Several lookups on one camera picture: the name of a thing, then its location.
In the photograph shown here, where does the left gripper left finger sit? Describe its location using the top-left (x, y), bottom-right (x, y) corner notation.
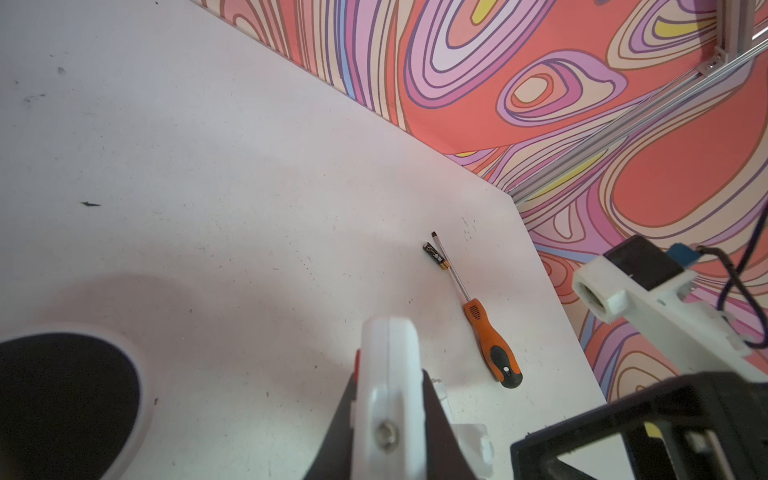
top-left (304, 374), bottom-right (357, 480)

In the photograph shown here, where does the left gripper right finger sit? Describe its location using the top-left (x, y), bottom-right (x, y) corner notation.
top-left (422, 370), bottom-right (476, 480)

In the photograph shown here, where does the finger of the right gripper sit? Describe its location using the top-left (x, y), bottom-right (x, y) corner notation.
top-left (510, 372), bottom-right (767, 479)

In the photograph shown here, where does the orange handled screwdriver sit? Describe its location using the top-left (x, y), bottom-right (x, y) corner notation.
top-left (431, 231), bottom-right (523, 389)

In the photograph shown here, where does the white remote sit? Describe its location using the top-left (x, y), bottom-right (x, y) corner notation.
top-left (351, 317), bottom-right (427, 479)

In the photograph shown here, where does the AAA battery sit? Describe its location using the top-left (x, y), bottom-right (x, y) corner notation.
top-left (422, 242), bottom-right (451, 270)

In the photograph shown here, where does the pink round speaker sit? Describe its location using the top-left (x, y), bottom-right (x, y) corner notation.
top-left (1, 323), bottom-right (156, 479)

